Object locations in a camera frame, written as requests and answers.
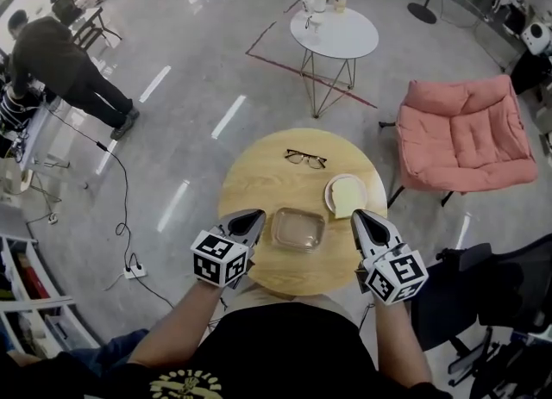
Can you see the clear plastic bottle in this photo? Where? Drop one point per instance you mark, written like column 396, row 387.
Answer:
column 307, row 3

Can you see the clear container lid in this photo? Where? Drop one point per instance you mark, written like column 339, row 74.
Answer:
column 297, row 227

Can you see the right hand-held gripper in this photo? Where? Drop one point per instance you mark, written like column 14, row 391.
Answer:
column 397, row 276

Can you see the person's black printed shirt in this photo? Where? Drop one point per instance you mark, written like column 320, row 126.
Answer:
column 280, row 358

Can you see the white round appliance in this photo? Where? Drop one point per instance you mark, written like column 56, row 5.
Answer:
column 537, row 37

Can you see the black-rimmed eyeglasses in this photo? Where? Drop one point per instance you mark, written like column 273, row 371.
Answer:
column 318, row 162

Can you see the black office chair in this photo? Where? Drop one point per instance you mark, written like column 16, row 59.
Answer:
column 496, row 285

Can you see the person's right forearm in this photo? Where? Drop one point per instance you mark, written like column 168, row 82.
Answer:
column 399, row 341

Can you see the pink cushioned chair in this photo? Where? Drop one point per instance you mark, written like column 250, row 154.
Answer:
column 466, row 139

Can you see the white desk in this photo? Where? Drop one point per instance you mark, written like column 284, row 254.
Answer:
column 36, row 139

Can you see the person's left forearm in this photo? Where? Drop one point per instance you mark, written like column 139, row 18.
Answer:
column 181, row 324

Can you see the black cabinet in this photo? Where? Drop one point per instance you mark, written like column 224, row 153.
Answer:
column 532, row 72

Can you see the clear glass cup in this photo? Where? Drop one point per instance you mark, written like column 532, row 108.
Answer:
column 315, row 22

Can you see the white storage shelf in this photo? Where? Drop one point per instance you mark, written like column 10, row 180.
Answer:
column 43, row 302

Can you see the small white power strip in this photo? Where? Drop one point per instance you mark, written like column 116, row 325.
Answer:
column 53, row 219

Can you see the clear plastic container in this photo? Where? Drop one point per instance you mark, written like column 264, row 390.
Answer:
column 297, row 249

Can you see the white plate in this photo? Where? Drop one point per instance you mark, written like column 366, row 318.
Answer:
column 330, row 199

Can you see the white round side table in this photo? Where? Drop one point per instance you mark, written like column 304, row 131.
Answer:
column 345, row 35

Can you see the slice of white bread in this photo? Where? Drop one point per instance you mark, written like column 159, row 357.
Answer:
column 347, row 199

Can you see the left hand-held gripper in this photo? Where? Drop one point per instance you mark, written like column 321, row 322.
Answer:
column 215, row 259

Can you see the black folding chair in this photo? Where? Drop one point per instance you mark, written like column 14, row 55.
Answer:
column 73, row 9

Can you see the blue denim cloth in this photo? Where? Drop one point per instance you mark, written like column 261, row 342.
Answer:
column 112, row 347

